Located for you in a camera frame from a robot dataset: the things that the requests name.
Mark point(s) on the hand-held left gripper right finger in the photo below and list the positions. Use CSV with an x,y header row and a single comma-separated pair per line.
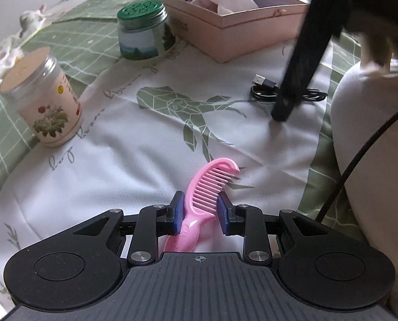
x,y
223,217

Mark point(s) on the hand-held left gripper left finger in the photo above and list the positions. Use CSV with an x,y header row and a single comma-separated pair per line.
x,y
178,215

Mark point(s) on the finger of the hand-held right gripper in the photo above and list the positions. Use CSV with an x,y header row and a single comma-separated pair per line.
x,y
305,50

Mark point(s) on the pink plastic comb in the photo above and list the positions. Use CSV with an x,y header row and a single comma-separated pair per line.
x,y
202,190

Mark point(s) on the pink cardboard box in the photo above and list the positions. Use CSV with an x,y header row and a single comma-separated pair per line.
x,y
249,30

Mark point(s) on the person's right hand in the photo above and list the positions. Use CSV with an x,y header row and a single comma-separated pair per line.
x,y
377,52

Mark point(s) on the green and white bed sheet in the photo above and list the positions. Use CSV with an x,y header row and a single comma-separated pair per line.
x,y
135,133

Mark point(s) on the person's white clothing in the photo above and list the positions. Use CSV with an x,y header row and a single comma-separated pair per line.
x,y
376,140

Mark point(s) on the green lid glass jar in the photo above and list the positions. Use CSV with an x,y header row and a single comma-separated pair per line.
x,y
142,36

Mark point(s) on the flower print jar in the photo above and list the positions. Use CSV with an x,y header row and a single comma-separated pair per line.
x,y
43,100

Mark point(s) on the white crumpled cloth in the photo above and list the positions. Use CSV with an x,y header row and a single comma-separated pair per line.
x,y
5,53

